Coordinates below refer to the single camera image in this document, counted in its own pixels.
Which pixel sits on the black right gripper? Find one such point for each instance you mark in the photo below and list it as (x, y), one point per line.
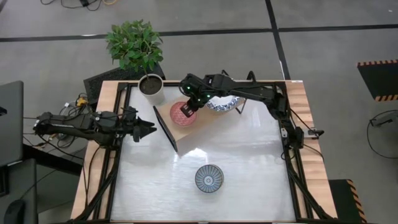
(196, 88)

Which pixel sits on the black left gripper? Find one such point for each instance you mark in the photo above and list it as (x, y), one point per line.
(130, 123)

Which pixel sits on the red zigzag patterned bowl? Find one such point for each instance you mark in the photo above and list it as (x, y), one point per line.
(180, 119)

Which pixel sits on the blue patterned bowl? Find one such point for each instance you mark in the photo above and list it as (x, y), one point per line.
(209, 178)

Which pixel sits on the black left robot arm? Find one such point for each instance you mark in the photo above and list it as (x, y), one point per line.
(71, 126)

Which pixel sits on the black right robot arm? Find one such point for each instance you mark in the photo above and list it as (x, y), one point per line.
(258, 91)

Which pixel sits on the white plant pot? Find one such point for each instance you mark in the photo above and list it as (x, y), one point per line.
(151, 88)

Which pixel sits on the black floor mat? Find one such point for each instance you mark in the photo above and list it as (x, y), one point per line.
(102, 79)

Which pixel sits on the green leafy plant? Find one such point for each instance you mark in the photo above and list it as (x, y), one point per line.
(134, 45)

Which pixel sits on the dark grey monitor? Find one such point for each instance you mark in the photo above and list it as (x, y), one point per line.
(11, 124)

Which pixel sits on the black computer mouse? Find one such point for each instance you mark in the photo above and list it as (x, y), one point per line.
(14, 213)

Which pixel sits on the black mat with hazard stripes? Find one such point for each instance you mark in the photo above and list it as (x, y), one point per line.
(380, 79)
(346, 202)

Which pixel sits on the wooden shelf with black frame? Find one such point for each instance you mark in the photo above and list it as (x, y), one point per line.
(199, 127)

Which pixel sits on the silver metal bracket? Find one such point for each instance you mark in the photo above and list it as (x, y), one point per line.
(283, 132)

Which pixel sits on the black aluminium table frame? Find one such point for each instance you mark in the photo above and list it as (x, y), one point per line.
(289, 186)

